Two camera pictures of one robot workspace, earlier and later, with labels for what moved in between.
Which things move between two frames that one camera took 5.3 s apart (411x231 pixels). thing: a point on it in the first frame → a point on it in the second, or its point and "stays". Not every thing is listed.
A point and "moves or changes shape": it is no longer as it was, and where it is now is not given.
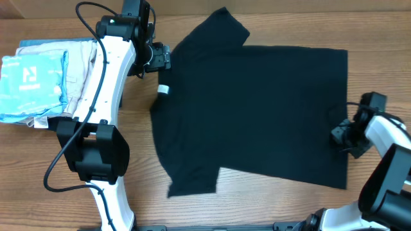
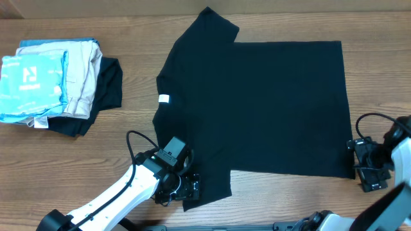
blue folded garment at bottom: (26, 43) stays
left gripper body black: (160, 59) → (182, 187)
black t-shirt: (261, 110) moves or changes shape
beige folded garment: (81, 59) stays
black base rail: (161, 226) stays
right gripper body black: (339, 135) → (371, 181)
